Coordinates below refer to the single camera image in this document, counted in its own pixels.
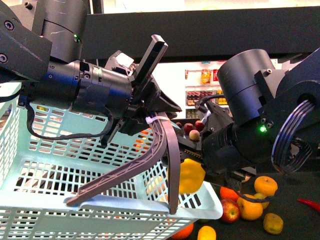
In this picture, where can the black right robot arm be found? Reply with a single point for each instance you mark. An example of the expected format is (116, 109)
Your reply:
(274, 116)

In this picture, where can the black metal shelf frame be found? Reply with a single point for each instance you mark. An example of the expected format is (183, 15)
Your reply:
(199, 30)

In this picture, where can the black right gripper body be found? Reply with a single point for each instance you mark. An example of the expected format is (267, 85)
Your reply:
(223, 148)

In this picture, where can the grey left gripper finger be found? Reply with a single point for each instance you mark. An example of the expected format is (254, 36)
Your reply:
(128, 170)
(174, 165)

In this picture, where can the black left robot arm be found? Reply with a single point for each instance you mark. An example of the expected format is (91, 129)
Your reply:
(45, 57)

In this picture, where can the red apple centre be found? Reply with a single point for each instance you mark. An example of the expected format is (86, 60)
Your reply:
(230, 211)

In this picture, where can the red chili pepper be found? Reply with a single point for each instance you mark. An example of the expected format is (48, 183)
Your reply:
(312, 204)

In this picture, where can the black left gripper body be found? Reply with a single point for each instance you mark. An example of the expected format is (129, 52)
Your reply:
(147, 97)

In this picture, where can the small yellow lemon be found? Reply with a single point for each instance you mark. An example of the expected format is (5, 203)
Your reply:
(206, 233)

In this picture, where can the large orange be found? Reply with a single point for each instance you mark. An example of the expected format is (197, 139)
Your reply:
(184, 233)

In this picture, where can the yellow orange fruit front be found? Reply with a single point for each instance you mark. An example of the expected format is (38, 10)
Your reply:
(249, 210)

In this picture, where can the small orange tangerine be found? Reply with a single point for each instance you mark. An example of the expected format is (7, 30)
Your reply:
(227, 193)

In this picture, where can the yellow orange fruit back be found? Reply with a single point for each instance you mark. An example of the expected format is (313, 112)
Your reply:
(265, 185)

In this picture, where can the light green shopping basket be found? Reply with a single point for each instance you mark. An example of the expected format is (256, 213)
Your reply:
(38, 176)

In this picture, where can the far fruit pile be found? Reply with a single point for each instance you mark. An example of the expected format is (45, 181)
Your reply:
(192, 131)

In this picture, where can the yellow orange fruit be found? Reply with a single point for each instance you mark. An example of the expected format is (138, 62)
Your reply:
(265, 185)
(249, 210)

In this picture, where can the large yellow lemon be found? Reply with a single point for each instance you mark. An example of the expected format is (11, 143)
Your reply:
(191, 176)

